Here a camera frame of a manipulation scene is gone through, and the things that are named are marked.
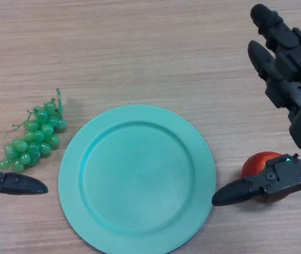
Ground green grapes bunch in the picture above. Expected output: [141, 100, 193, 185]
[0, 88, 68, 173]

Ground turquoise round plate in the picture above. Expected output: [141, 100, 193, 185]
[58, 104, 216, 254]

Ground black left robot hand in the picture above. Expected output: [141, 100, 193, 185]
[0, 33, 49, 198]

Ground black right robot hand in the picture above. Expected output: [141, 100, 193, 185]
[211, 4, 301, 207]

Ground red apple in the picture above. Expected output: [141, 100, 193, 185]
[241, 151, 290, 204]

